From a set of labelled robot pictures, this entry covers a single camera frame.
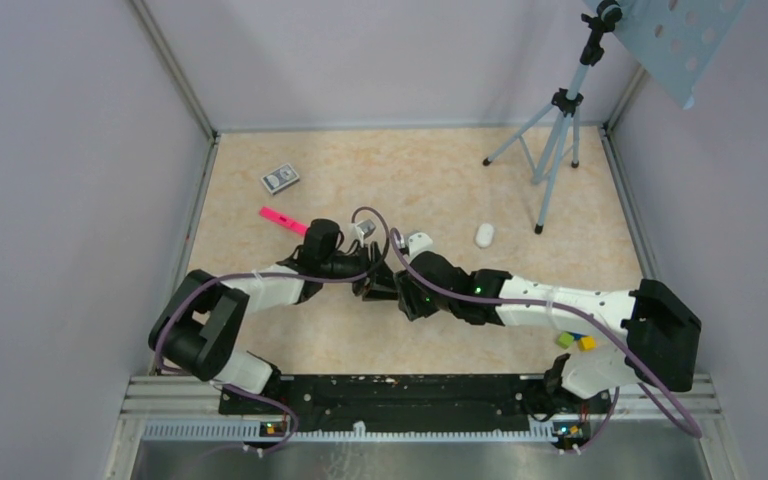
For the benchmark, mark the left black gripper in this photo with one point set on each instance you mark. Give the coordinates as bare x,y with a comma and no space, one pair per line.
378,285

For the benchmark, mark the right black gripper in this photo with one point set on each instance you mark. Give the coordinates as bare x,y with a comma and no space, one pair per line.
410,300

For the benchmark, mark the white earbud charging case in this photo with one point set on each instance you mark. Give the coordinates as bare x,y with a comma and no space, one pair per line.
484,235

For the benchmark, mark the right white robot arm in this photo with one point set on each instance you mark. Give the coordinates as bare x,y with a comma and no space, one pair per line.
646,334

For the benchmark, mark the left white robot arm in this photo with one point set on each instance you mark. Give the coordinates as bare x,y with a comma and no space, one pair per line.
197,331

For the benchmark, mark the pink marker pen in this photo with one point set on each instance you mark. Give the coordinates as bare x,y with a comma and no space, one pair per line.
283,220

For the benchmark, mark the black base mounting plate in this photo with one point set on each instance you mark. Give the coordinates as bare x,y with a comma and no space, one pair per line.
458,403

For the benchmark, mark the grey playing card box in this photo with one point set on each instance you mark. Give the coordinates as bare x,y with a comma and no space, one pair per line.
280,179

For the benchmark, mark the green cube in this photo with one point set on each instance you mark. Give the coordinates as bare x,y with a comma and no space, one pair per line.
565,340

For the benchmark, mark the yellow cube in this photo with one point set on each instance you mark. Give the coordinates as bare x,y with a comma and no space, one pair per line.
587,343

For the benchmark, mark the light blue tripod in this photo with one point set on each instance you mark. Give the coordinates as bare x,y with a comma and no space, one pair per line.
564,136

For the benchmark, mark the perforated blue metal panel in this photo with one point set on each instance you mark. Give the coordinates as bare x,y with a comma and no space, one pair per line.
674,41

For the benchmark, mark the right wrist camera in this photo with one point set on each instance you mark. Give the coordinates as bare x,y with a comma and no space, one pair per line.
417,243

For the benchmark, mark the white cable duct rail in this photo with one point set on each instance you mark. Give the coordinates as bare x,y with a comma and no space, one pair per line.
251,431

